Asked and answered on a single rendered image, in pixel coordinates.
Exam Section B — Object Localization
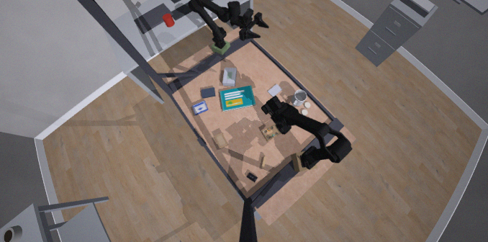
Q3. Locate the tan rectangular wooden box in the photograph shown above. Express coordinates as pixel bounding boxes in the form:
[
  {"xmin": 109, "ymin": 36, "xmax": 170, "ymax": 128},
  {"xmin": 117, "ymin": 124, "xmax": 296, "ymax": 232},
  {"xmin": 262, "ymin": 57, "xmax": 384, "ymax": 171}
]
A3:
[{"xmin": 214, "ymin": 133, "xmax": 228, "ymax": 149}]

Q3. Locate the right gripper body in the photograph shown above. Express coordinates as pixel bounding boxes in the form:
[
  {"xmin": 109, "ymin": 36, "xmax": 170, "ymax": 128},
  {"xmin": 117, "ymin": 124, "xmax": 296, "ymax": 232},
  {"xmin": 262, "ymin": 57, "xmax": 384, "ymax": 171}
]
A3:
[{"xmin": 261, "ymin": 103, "xmax": 292, "ymax": 135}]

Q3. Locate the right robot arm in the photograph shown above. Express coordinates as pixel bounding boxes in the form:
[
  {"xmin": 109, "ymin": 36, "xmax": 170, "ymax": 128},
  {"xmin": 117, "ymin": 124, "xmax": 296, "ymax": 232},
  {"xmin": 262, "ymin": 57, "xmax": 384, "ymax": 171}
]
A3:
[{"xmin": 266, "ymin": 96, "xmax": 352, "ymax": 170}]

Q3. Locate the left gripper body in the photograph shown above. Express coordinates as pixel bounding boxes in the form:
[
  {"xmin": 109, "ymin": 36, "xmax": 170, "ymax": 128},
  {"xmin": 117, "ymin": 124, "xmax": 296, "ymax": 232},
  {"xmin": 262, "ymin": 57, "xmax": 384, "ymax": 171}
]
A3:
[{"xmin": 238, "ymin": 12, "xmax": 262, "ymax": 41}]

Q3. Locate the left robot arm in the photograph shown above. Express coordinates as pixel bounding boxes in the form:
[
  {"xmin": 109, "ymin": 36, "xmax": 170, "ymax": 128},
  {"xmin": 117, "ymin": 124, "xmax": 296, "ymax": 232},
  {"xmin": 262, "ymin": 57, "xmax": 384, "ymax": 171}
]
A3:
[{"xmin": 188, "ymin": 0, "xmax": 253, "ymax": 49}]

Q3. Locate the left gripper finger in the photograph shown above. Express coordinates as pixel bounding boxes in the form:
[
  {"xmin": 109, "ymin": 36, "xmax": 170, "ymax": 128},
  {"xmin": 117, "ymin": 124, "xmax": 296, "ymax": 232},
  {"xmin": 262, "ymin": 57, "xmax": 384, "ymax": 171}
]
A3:
[
  {"xmin": 258, "ymin": 16, "xmax": 269, "ymax": 28},
  {"xmin": 245, "ymin": 28, "xmax": 261, "ymax": 40}
]

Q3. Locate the grey mug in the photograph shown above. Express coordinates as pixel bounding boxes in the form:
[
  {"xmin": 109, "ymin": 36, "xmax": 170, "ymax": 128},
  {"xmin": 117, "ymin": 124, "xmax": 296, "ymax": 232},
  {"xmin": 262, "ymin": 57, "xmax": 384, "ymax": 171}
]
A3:
[{"xmin": 292, "ymin": 90, "xmax": 307, "ymax": 107}]

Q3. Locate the wooden ball-in-hole puzzle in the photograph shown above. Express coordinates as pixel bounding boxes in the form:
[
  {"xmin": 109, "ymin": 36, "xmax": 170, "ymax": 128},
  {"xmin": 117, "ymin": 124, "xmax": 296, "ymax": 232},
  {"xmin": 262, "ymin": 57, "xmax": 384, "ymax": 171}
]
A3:
[{"xmin": 261, "ymin": 124, "xmax": 281, "ymax": 141}]

